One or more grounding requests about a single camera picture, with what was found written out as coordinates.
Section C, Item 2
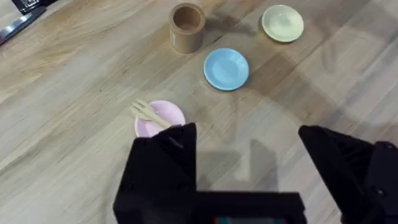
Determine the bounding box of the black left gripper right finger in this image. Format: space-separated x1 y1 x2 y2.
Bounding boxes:
298 124 398 224

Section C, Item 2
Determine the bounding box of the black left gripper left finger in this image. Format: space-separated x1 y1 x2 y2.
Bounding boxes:
113 122 197 224

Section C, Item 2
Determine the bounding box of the wooden fork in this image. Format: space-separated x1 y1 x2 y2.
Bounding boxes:
129 98 171 129

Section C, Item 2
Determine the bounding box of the pink plate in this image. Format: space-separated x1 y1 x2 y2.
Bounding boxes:
134 100 187 138

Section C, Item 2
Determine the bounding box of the blue plate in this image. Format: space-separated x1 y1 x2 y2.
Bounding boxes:
203 47 250 92

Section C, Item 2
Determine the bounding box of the brown cylindrical container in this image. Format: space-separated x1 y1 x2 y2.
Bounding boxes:
169 2 206 54

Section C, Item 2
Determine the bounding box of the pale green plate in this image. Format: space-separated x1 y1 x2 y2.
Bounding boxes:
261 4 305 44

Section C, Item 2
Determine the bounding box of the black rail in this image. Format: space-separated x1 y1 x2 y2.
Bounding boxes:
0 0 58 46

